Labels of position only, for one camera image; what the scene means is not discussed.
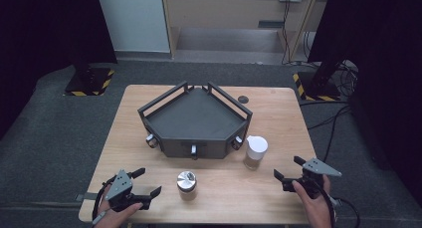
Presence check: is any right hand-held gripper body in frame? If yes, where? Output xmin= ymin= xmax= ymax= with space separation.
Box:
xmin=282 ymin=156 xmax=343 ymax=200

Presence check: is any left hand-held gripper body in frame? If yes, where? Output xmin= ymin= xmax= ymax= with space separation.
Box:
xmin=105 ymin=168 xmax=152 ymax=213

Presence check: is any silver lid spice jar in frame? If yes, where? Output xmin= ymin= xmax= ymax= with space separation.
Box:
xmin=176 ymin=170 xmax=198 ymax=202

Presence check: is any white lid spice jar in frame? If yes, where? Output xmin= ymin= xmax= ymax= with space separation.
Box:
xmin=243 ymin=134 xmax=269 ymax=171

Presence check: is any black corner rack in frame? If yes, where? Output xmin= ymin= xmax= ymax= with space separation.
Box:
xmin=137 ymin=81 xmax=254 ymax=161

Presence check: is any person's left hand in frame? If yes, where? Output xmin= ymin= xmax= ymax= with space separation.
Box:
xmin=94 ymin=187 xmax=144 ymax=228

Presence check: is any person's right hand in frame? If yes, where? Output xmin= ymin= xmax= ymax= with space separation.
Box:
xmin=292 ymin=174 xmax=336 ymax=228

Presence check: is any black stand with striped base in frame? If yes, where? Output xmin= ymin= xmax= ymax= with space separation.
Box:
xmin=292 ymin=57 xmax=349 ymax=103
xmin=63 ymin=64 xmax=115 ymax=98

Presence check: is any black curtain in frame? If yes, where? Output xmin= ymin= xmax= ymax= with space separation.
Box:
xmin=0 ymin=0 xmax=118 ymax=139
xmin=308 ymin=0 xmax=422 ymax=197

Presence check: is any beige wooden cabinet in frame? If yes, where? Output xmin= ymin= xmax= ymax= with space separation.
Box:
xmin=161 ymin=0 xmax=331 ymax=66

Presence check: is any left hand-held gripper cable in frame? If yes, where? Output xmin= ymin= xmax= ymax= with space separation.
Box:
xmin=92 ymin=175 xmax=117 ymax=226

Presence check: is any hand-held gripper cable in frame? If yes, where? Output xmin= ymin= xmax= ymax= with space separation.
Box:
xmin=92 ymin=175 xmax=117 ymax=226
xmin=315 ymin=182 xmax=361 ymax=228

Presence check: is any right hand-held gripper cable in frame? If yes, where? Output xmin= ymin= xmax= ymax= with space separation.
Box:
xmin=315 ymin=182 xmax=361 ymax=228

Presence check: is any black floor cable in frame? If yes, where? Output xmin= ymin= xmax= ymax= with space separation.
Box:
xmin=322 ymin=105 xmax=352 ymax=163
xmin=307 ymin=105 xmax=352 ymax=130

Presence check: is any tangle of black cables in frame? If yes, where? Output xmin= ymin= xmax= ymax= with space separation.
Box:
xmin=335 ymin=59 xmax=360 ymax=98

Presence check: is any black socket cable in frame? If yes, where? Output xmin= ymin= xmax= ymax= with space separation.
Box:
xmin=281 ymin=0 xmax=294 ymax=66

